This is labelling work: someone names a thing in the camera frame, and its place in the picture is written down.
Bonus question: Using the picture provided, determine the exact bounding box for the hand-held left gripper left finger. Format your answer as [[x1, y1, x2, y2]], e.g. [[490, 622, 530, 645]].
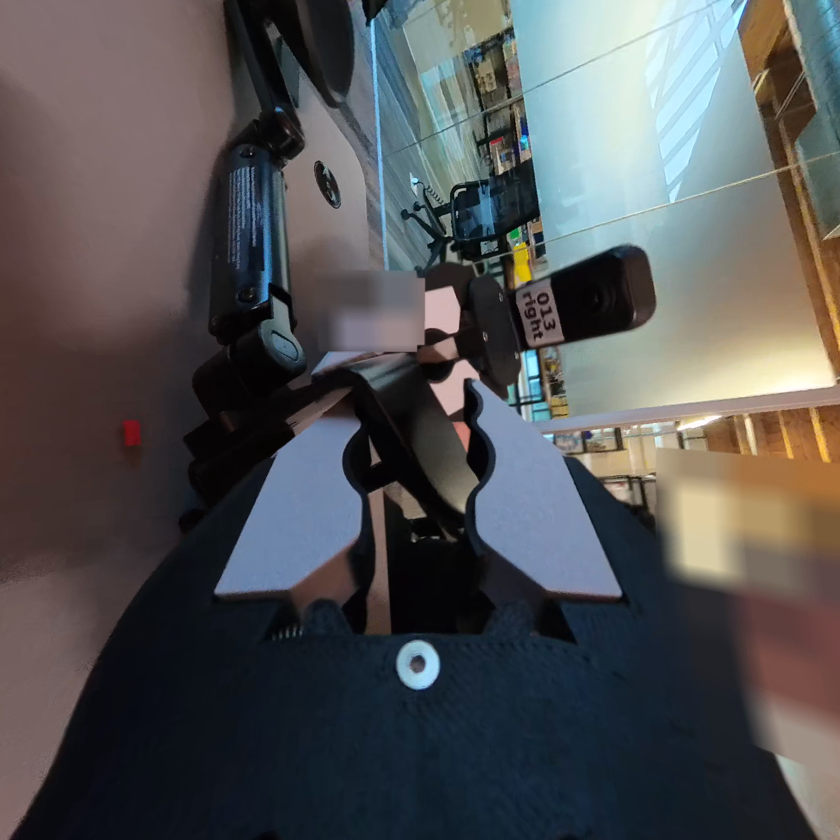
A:
[[214, 430, 370, 611]]

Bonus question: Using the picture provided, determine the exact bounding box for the black mesh office chair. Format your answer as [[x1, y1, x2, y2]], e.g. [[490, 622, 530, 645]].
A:
[[402, 177, 542, 263]]

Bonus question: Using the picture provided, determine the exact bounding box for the black round table disc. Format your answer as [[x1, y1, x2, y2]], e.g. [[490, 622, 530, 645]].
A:
[[313, 160, 343, 210]]

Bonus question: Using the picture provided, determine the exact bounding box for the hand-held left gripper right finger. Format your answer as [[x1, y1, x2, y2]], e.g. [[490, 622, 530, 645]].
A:
[[461, 378, 623, 611]]

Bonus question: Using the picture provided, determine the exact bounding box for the black desk clamp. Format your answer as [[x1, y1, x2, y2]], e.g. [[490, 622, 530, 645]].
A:
[[289, 357, 490, 546]]

